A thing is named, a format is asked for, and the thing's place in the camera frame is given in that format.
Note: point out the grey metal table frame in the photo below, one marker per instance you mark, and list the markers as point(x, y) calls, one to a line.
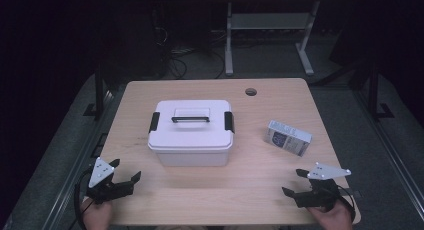
point(266, 21)

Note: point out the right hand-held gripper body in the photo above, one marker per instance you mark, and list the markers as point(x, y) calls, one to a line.
point(325, 171)

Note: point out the white plastic storage box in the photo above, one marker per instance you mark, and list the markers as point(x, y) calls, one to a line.
point(193, 159)

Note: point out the aluminium floor rail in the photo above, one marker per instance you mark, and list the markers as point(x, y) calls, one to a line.
point(393, 150)
point(76, 166)

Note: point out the person's right hand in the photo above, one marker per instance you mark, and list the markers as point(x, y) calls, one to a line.
point(333, 220)

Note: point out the white and blue carton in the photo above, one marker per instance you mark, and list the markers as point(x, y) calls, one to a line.
point(288, 139)

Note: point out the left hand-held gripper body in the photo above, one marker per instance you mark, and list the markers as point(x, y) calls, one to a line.
point(100, 172)

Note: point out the black metal post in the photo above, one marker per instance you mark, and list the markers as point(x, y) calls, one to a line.
point(99, 90)
point(373, 90)

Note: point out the person's left hand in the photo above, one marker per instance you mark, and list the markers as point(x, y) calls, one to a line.
point(96, 216)

